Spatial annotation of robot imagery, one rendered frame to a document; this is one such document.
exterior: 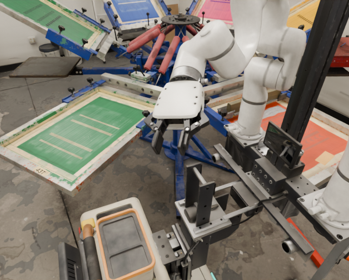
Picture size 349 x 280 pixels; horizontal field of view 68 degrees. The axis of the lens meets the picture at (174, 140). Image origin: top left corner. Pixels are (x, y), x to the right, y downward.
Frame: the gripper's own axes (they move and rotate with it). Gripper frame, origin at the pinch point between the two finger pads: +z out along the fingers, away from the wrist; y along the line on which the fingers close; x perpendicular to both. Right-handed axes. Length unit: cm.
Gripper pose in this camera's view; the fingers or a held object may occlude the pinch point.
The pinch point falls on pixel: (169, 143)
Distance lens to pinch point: 50.8
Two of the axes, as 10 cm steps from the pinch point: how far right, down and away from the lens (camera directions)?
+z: -2.1, 8.3, -5.2
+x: -2.7, -5.6, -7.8
